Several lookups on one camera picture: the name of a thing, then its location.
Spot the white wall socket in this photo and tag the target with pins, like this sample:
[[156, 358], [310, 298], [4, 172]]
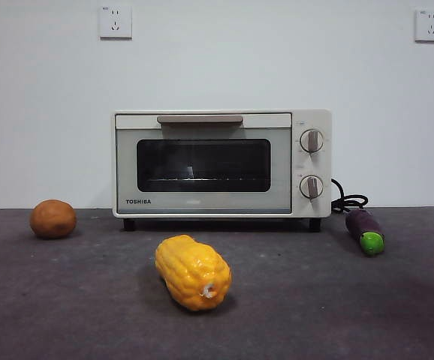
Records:
[[115, 22], [430, 26]]

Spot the cream toaster oven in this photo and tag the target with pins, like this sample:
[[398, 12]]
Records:
[[314, 165]]

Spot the purple eggplant with green stem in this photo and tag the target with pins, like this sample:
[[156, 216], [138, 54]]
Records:
[[363, 225]]

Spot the beige oven knob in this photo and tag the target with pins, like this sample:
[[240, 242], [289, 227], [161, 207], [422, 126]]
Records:
[[311, 186], [312, 141]]

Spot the yellow corn cob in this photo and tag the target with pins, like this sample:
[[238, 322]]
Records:
[[190, 270]]

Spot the brown potato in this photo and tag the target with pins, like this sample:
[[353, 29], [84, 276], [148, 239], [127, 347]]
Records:
[[52, 219]]

